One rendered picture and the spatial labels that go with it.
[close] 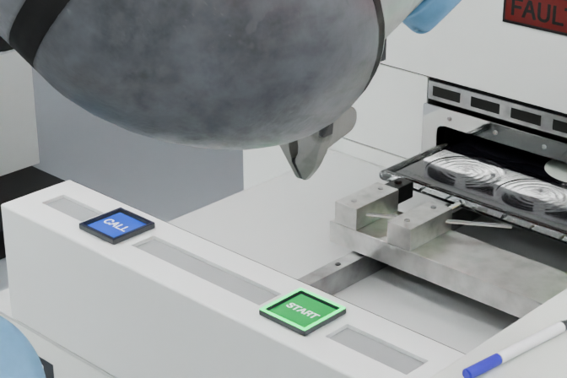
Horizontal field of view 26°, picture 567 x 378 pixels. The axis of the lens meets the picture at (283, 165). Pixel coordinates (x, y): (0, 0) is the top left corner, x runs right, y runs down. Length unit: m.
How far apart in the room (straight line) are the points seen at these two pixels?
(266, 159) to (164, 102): 1.49
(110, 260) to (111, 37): 0.78
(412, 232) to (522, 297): 0.15
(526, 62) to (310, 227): 0.35
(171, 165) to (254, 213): 2.30
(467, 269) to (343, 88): 0.87
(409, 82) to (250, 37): 1.26
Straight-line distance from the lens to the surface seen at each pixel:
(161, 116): 0.47
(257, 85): 0.47
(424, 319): 1.40
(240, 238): 1.57
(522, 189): 1.54
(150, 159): 3.99
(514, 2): 1.58
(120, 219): 1.29
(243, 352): 1.12
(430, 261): 1.39
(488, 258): 1.40
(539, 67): 1.58
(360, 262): 1.46
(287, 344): 1.07
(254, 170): 1.98
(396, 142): 1.76
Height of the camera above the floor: 1.51
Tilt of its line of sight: 23 degrees down
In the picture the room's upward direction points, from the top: straight up
